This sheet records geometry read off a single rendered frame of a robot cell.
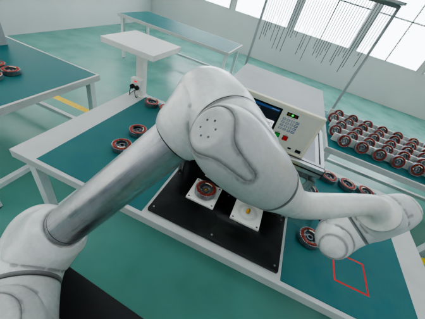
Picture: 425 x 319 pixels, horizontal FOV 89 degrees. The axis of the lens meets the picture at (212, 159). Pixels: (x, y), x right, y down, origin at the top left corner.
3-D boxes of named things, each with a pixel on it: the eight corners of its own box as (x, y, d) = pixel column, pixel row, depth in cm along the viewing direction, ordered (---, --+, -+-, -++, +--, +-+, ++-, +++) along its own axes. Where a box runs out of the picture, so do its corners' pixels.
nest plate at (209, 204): (212, 210, 109) (212, 208, 108) (185, 197, 111) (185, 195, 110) (221, 190, 120) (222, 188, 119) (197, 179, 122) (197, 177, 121)
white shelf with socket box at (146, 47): (149, 122, 155) (153, 56, 126) (105, 103, 160) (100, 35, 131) (173, 105, 182) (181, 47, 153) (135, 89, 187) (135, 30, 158)
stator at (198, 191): (209, 204, 109) (210, 200, 107) (190, 193, 112) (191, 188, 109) (218, 191, 117) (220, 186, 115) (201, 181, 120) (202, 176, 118)
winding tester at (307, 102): (301, 159, 98) (327, 120, 85) (213, 122, 104) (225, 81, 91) (303, 123, 128) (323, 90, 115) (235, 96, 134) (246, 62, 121)
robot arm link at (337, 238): (326, 253, 76) (364, 238, 71) (327, 272, 62) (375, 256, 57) (308, 225, 79) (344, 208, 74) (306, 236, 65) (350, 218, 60)
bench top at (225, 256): (461, 384, 84) (474, 383, 81) (12, 156, 113) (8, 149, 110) (390, 202, 161) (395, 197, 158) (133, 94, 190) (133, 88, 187)
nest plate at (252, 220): (257, 231, 105) (258, 230, 105) (229, 218, 107) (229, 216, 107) (263, 209, 117) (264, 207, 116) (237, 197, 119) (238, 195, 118)
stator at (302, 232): (313, 254, 105) (317, 251, 103) (293, 238, 110) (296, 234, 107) (320, 240, 113) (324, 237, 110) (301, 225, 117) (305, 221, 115)
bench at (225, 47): (217, 96, 395) (229, 53, 348) (119, 57, 423) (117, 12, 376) (231, 82, 464) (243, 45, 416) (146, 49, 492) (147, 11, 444)
